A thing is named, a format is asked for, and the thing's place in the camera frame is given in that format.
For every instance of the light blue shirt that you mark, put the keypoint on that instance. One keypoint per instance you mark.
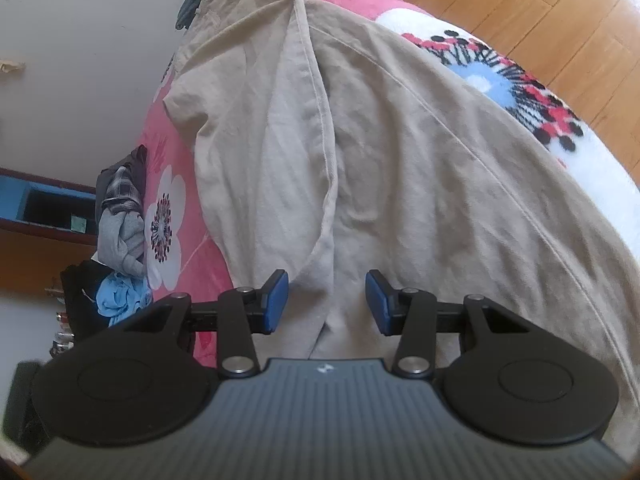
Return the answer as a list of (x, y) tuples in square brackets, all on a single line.
[(122, 300)]

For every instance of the black furniture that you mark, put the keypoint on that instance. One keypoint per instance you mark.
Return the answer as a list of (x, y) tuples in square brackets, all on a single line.
[(20, 400)]

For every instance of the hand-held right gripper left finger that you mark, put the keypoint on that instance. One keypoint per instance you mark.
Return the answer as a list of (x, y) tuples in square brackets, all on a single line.
[(279, 302)]

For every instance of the beige pants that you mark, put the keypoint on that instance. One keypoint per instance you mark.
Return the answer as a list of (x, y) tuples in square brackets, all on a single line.
[(400, 160)]

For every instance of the black jacket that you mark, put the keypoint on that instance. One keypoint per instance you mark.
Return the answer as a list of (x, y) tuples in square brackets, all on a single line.
[(80, 295)]

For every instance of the pink floral blanket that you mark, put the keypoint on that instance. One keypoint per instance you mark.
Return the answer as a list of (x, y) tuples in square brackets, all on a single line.
[(205, 280)]

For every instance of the plaid shirt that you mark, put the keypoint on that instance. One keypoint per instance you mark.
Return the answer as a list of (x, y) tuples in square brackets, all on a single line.
[(122, 190)]

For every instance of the beige hanging paper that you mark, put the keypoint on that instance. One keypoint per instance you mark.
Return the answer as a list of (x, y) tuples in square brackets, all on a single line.
[(11, 66)]

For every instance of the wooden door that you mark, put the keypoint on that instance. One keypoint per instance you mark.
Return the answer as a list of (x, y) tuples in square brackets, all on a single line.
[(45, 265)]

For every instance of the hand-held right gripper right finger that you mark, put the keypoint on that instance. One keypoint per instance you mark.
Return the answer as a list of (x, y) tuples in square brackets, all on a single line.
[(376, 305)]

